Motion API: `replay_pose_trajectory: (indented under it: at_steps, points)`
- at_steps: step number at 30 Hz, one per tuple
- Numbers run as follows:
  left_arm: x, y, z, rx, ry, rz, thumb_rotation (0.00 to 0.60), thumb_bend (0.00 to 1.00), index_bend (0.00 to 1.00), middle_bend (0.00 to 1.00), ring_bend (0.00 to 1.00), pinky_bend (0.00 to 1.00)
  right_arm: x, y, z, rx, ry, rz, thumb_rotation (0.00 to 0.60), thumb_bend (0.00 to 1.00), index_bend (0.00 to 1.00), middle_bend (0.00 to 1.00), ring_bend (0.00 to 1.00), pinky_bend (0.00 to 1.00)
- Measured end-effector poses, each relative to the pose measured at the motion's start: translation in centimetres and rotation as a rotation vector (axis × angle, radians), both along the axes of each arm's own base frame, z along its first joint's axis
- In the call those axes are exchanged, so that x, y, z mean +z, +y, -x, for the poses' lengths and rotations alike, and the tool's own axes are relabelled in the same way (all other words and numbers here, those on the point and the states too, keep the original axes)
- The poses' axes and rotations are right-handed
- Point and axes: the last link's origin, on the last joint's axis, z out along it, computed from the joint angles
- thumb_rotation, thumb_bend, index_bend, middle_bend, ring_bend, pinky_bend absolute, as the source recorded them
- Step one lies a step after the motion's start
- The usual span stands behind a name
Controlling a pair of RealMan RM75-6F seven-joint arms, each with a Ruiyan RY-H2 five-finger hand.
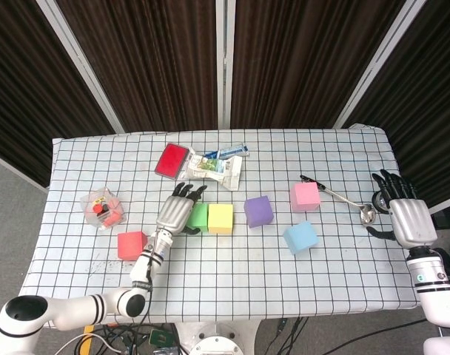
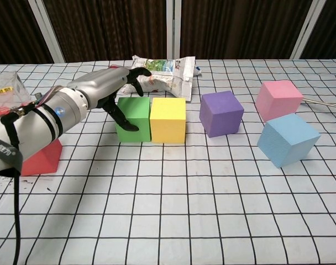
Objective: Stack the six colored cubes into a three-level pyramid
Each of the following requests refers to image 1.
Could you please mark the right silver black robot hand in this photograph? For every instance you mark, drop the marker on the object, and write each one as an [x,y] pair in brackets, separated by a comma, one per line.
[412,222]

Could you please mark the red ink pad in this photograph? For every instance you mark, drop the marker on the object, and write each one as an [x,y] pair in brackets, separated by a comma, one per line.
[171,161]

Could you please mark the blue white tube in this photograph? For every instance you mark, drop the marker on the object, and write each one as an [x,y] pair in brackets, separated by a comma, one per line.
[232,150]

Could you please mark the green foam cube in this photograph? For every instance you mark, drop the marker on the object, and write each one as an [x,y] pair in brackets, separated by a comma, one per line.
[200,218]

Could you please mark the crumpled white snack bag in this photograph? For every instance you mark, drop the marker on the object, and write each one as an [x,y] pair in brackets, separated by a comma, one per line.
[210,168]

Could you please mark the blue foam cube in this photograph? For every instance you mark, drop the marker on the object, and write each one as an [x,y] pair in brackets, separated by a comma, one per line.
[301,238]

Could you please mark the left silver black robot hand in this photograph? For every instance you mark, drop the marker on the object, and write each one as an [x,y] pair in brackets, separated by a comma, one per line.
[175,212]

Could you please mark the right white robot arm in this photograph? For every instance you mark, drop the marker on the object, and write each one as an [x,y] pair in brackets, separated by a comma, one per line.
[432,288]

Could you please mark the purple foam cube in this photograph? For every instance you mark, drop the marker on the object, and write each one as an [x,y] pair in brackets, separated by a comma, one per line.
[258,211]

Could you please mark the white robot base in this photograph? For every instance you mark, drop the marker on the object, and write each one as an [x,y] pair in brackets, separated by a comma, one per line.
[217,344]

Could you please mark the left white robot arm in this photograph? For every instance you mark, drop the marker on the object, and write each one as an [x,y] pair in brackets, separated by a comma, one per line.
[143,266]

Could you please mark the pink foam cube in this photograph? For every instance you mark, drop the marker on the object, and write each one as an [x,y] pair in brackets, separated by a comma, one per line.
[304,196]

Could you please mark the yellow foam cube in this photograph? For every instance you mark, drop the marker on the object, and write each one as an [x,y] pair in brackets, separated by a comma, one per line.
[221,218]

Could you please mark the plastic bag of small items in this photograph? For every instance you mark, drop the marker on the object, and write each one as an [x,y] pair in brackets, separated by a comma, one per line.
[103,211]

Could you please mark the dark brown partition panel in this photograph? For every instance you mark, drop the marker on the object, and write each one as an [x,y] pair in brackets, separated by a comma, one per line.
[143,55]
[432,92]
[25,74]
[302,55]

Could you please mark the red foam cube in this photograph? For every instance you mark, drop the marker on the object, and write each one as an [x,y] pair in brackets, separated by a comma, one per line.
[130,247]

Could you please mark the green circuit board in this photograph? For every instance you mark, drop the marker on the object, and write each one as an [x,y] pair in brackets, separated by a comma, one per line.
[159,336]

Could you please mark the small metal cup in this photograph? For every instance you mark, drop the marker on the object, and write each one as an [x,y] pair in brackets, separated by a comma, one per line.
[379,202]

